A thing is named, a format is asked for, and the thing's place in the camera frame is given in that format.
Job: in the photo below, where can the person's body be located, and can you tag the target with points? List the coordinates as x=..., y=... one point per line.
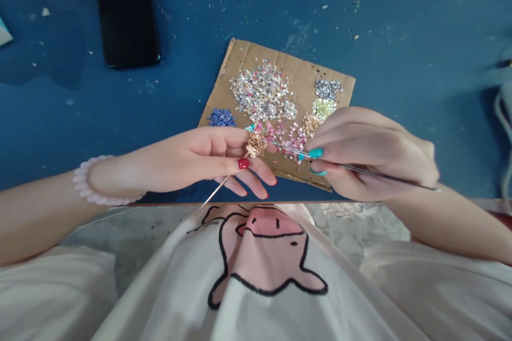
x=256, y=297

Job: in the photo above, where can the pile of blue chips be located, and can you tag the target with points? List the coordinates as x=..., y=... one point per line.
x=222, y=117

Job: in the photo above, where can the person's left hand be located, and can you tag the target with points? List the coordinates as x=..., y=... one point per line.
x=184, y=165

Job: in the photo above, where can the person's right hand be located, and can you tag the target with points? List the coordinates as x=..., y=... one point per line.
x=384, y=157

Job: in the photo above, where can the person's left index finger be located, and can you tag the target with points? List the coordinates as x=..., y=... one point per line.
x=224, y=135

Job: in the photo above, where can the white and teal box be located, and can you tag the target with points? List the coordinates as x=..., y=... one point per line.
x=5, y=33

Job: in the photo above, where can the brown cardboard piece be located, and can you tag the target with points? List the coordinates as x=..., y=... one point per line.
x=240, y=57

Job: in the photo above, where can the person's left middle finger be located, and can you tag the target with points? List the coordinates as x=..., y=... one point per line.
x=262, y=178

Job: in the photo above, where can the person's left thumb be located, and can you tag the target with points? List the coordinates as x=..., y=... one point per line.
x=228, y=164

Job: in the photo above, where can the pile of grey chips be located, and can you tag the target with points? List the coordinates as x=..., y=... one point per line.
x=329, y=89

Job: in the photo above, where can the pile of pale green chips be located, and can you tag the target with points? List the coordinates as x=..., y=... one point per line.
x=324, y=107

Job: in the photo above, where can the person's left ring finger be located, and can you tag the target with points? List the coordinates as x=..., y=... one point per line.
x=252, y=188

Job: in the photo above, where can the pile of silver white chips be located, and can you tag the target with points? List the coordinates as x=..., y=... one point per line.
x=260, y=89

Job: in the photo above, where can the gold flower hairpin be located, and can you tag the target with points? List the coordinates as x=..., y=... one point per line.
x=256, y=145

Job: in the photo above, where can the person's left little finger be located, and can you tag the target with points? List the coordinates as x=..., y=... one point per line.
x=232, y=187

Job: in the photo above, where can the thin metal tweezers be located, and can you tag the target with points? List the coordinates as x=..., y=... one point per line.
x=416, y=184

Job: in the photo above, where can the pile of pink chips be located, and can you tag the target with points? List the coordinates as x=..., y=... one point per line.
x=288, y=137

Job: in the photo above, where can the person's right thumb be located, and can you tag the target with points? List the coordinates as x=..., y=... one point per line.
x=340, y=183

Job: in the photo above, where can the black smartphone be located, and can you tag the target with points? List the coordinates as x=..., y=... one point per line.
x=127, y=15

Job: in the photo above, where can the person's right index finger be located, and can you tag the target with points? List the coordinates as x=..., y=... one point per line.
x=332, y=129

